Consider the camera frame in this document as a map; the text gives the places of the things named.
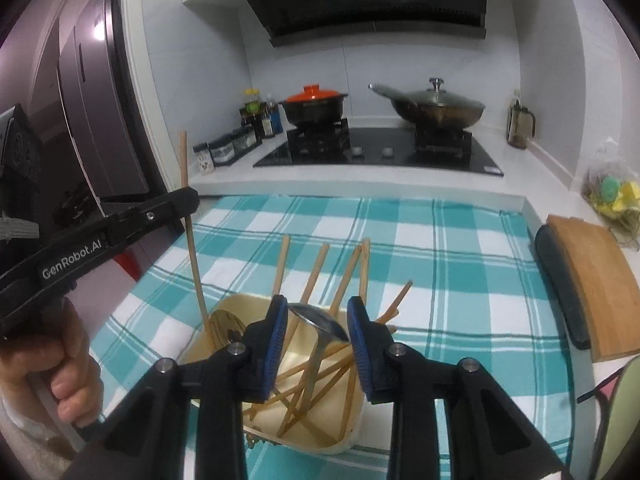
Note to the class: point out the dark wok with lid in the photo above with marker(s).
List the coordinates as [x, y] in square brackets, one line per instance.
[440, 110]

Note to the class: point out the metal spoon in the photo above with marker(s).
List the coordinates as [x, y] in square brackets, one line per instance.
[225, 322]
[320, 322]

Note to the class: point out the cream plastic utensil holder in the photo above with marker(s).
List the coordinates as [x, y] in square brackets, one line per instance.
[295, 355]

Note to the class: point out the person's left hand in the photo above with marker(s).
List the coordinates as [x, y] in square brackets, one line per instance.
[65, 360]

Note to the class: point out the black gas cooktop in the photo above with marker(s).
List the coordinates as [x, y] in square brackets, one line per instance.
[370, 160]

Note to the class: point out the black range hood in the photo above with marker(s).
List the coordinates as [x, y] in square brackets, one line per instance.
[350, 5]

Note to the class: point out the black clay pot red lid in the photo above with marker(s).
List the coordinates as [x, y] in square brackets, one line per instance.
[312, 110]

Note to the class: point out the wooden cutting board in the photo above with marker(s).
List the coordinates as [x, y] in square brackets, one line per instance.
[595, 285]

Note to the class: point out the yellow cap sauce bottle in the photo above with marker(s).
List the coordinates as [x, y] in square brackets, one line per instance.
[252, 117]

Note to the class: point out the grey refrigerator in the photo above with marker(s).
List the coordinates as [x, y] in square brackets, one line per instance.
[95, 110]

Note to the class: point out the black oblong appliance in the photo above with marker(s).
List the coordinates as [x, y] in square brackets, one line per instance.
[560, 285]

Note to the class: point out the red plastic object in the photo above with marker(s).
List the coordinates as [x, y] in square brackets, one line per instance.
[130, 266]

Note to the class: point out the white seasoning shaker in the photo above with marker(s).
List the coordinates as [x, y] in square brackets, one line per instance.
[203, 161]

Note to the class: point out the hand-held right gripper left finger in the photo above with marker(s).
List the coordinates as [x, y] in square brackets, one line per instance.
[275, 350]

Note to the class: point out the glass pitcher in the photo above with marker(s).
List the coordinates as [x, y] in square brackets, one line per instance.
[520, 127]

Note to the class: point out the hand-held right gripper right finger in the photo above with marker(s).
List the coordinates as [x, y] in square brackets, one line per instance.
[362, 355]

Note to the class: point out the mesh bag of sponges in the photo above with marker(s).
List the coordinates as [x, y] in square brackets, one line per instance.
[612, 190]

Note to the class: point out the bamboo chopstick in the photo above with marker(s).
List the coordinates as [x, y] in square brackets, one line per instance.
[347, 275]
[314, 272]
[365, 270]
[390, 330]
[397, 300]
[281, 265]
[196, 260]

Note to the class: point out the green cutting board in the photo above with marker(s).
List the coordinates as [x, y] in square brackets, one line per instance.
[622, 425]

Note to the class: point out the dark sauce bottle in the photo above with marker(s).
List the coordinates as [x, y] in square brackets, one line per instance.
[272, 122]

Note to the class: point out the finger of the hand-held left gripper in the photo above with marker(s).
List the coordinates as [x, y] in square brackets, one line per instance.
[160, 212]

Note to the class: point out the teal checkered tablecloth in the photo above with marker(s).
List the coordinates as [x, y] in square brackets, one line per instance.
[450, 270]

